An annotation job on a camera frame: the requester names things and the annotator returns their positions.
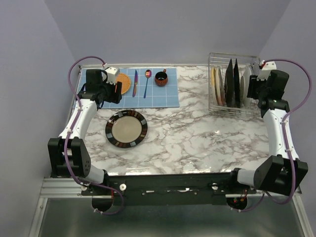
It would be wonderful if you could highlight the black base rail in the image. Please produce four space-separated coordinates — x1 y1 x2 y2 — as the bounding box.
81 172 254 206

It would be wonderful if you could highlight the brown rimmed plate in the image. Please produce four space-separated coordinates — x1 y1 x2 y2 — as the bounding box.
215 67 225 106

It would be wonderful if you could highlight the iridescent knife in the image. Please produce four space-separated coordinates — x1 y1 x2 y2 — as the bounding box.
132 70 138 97

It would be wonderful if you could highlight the wire dish rack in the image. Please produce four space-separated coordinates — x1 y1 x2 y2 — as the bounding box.
208 52 260 118

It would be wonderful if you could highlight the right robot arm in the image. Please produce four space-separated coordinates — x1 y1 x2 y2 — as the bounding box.
227 69 308 196

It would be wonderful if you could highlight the black square plate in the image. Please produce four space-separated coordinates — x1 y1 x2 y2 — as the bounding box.
224 59 234 107
233 59 241 108

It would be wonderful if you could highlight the blue grid placemat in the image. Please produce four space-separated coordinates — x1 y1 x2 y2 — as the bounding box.
78 67 180 109

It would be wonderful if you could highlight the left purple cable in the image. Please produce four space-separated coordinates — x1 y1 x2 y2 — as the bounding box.
63 56 124 215

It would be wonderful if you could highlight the yellow rimmed plate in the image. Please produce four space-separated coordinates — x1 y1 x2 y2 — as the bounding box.
210 67 218 105

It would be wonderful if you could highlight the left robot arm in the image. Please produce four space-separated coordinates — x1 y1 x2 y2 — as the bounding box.
48 67 122 195

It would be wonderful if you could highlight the woven wicker coaster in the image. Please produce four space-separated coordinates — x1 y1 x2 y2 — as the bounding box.
117 73 131 95

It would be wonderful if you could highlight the iridescent spoon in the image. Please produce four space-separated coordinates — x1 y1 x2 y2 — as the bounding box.
143 69 152 98

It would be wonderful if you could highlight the small white plate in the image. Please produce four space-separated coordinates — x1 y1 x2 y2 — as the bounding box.
240 76 245 103

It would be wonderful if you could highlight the brown ceramic mug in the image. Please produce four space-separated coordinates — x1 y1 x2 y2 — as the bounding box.
155 69 168 86

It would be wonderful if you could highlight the teal and red plate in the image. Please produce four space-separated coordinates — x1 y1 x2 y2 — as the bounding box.
242 66 252 108

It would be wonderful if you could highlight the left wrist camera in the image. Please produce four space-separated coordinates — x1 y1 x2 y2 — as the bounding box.
102 66 120 85

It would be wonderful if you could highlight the aluminium frame extrusion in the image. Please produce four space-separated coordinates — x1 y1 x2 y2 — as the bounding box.
39 178 81 198

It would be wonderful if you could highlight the black rimmed striped plate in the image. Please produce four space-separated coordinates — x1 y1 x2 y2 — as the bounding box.
105 110 148 149

